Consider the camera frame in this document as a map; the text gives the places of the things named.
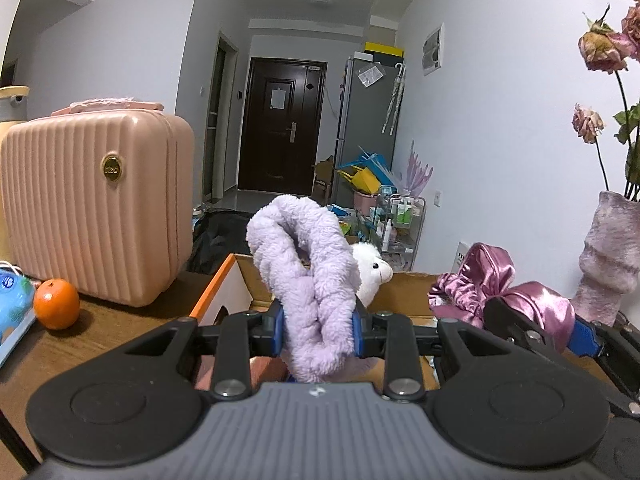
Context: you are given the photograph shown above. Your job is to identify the purple ceramic vase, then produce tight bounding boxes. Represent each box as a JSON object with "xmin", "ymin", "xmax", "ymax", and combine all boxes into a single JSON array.
[{"xmin": 570, "ymin": 191, "xmax": 640, "ymax": 328}]

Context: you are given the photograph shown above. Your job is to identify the blue bag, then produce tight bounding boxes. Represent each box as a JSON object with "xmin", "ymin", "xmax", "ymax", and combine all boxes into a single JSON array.
[{"xmin": 336, "ymin": 152, "xmax": 401, "ymax": 186}]

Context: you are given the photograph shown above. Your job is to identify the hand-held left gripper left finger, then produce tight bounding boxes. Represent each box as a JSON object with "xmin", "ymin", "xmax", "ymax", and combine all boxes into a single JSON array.
[{"xmin": 122, "ymin": 302, "xmax": 287, "ymax": 401}]

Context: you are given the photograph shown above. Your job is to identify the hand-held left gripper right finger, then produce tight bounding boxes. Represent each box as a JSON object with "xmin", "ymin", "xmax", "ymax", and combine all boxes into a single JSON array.
[{"xmin": 352, "ymin": 306, "xmax": 501, "ymax": 403}]

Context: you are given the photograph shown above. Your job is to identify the purple fuzzy headband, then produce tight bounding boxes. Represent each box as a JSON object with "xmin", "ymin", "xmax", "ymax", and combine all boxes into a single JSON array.
[{"xmin": 246, "ymin": 194, "xmax": 373, "ymax": 385}]

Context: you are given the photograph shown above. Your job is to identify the black duffel bag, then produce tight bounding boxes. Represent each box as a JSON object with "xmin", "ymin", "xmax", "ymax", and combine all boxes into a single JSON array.
[{"xmin": 186, "ymin": 210, "xmax": 256, "ymax": 273}]

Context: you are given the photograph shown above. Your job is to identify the bouquet of dried roses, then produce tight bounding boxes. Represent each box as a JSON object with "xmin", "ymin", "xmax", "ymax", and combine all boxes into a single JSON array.
[{"xmin": 572, "ymin": 0, "xmax": 640, "ymax": 201}]

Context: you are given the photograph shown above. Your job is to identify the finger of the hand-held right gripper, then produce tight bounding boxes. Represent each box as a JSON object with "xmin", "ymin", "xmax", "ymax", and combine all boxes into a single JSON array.
[
  {"xmin": 574, "ymin": 319, "xmax": 640, "ymax": 361},
  {"xmin": 482, "ymin": 296, "xmax": 556, "ymax": 353}
]

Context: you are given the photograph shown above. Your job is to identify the white sheep plush toy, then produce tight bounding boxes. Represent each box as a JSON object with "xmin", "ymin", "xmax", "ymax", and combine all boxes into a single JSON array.
[{"xmin": 347, "ymin": 242, "xmax": 394, "ymax": 308}]

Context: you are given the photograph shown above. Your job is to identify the pink bucket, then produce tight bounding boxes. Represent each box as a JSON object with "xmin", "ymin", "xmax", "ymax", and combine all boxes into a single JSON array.
[{"xmin": 354, "ymin": 190, "xmax": 378, "ymax": 216}]

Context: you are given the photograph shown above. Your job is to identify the side door frame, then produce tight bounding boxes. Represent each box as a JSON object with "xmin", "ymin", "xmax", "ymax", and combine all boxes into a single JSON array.
[{"xmin": 202, "ymin": 30, "xmax": 241, "ymax": 203}]

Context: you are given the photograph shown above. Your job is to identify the cardboard box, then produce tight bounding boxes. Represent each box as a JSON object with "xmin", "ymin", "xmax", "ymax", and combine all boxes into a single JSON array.
[{"xmin": 189, "ymin": 252, "xmax": 451, "ymax": 396}]

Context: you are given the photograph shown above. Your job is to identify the yellow shopping bag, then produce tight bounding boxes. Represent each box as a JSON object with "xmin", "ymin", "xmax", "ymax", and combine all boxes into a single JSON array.
[{"xmin": 337, "ymin": 166, "xmax": 381, "ymax": 195}]

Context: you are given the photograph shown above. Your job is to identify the pink cloth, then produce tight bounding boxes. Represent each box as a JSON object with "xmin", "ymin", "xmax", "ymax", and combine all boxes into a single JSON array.
[{"xmin": 51, "ymin": 99, "xmax": 165, "ymax": 117}]

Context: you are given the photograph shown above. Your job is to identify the pink ribbed suitcase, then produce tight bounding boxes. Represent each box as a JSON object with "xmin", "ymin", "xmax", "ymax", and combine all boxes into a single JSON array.
[{"xmin": 0, "ymin": 107, "xmax": 196, "ymax": 308}]

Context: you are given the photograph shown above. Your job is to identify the orange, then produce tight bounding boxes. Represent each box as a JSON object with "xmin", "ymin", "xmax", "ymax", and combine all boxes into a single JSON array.
[{"xmin": 33, "ymin": 279, "xmax": 81, "ymax": 331}]

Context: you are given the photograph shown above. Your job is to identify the pink satin scrunchie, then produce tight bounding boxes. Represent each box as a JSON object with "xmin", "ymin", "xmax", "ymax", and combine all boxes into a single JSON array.
[{"xmin": 427, "ymin": 242, "xmax": 576, "ymax": 353}]

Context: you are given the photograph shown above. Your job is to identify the hanging folded umbrellas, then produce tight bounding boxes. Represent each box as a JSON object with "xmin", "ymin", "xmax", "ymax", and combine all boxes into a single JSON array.
[{"xmin": 381, "ymin": 64, "xmax": 407, "ymax": 136}]

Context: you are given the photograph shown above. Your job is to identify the white wall panel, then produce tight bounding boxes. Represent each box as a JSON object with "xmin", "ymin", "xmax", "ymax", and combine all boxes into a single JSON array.
[{"xmin": 421, "ymin": 22, "xmax": 446, "ymax": 77}]

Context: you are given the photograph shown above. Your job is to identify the grey refrigerator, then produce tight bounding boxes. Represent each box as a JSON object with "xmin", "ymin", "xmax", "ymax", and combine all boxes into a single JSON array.
[{"xmin": 332, "ymin": 52, "xmax": 406, "ymax": 206}]

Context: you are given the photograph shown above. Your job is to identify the wire trolley rack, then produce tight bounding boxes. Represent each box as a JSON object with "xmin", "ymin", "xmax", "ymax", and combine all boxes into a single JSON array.
[{"xmin": 370, "ymin": 194, "xmax": 427, "ymax": 271}]

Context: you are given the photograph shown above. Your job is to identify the blue wet wipes pack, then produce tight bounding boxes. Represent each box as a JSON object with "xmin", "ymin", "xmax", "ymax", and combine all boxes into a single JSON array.
[{"xmin": 0, "ymin": 267, "xmax": 37, "ymax": 341}]

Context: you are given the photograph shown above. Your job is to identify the yellow box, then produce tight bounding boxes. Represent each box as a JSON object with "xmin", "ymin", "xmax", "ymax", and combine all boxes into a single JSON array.
[{"xmin": 364, "ymin": 41, "xmax": 405, "ymax": 59}]

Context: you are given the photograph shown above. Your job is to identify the clear plastic bag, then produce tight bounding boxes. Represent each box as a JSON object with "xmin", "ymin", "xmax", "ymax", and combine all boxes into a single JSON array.
[{"xmin": 356, "ymin": 64, "xmax": 386, "ymax": 87}]

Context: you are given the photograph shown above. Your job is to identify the pink umbrellas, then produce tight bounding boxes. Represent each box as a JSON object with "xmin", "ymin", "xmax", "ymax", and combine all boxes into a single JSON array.
[{"xmin": 404, "ymin": 141, "xmax": 435, "ymax": 196}]

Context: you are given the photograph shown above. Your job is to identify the dark entrance door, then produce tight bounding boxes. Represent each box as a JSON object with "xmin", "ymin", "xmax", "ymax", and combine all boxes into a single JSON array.
[{"xmin": 237, "ymin": 57, "xmax": 328, "ymax": 196}]

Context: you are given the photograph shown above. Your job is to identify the open brown carton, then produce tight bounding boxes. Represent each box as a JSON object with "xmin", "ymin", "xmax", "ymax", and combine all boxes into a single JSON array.
[{"xmin": 312, "ymin": 156, "xmax": 335, "ymax": 198}]

